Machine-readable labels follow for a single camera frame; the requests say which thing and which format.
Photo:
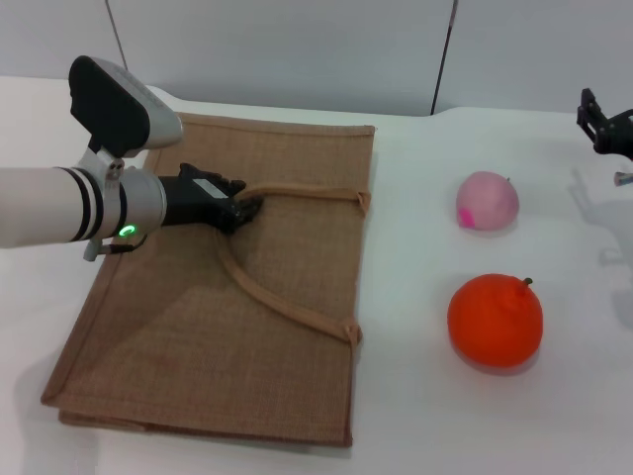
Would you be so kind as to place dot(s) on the brown jute handbag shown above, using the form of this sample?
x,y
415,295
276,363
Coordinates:
x,y
222,346

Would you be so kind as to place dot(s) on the orange fruit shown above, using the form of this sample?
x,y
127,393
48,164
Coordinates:
x,y
494,326

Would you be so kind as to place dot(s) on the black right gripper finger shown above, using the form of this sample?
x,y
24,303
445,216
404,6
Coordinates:
x,y
589,114

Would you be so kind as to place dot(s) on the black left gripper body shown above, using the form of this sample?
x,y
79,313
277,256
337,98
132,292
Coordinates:
x,y
193,200

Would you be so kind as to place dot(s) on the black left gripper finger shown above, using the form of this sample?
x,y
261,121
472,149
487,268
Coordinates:
x,y
242,213
236,186

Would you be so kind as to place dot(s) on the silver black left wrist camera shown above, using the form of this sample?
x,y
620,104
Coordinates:
x,y
109,109

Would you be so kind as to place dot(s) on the pink peach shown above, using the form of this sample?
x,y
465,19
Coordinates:
x,y
487,203

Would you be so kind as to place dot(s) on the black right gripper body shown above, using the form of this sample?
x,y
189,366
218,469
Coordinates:
x,y
618,136

